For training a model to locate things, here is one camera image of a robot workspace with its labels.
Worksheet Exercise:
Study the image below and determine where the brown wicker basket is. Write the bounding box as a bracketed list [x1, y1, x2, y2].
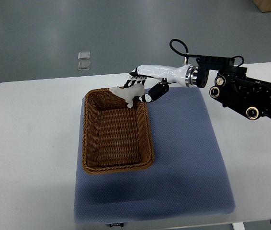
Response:
[81, 88, 155, 174]

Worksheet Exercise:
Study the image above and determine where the upper metal floor plate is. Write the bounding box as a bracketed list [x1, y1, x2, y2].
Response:
[78, 51, 90, 60]

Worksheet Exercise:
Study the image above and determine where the white bear figurine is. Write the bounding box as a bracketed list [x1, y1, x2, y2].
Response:
[109, 84, 145, 108]

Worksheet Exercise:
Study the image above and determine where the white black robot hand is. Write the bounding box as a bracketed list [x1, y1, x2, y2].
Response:
[123, 64, 198, 103]

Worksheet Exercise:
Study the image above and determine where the lower metal floor plate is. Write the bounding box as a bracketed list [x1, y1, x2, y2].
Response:
[78, 60, 91, 70]

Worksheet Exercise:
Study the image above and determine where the metal floor plate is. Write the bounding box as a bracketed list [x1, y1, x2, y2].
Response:
[78, 51, 90, 60]
[78, 60, 91, 70]

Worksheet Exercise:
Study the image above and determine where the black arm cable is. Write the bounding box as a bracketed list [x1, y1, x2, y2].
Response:
[169, 39, 245, 66]

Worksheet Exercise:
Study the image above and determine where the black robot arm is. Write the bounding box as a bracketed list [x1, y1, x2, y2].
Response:
[193, 55, 271, 120]

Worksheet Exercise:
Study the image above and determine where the blue textured mat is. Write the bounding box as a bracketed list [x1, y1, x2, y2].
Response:
[74, 87, 235, 224]

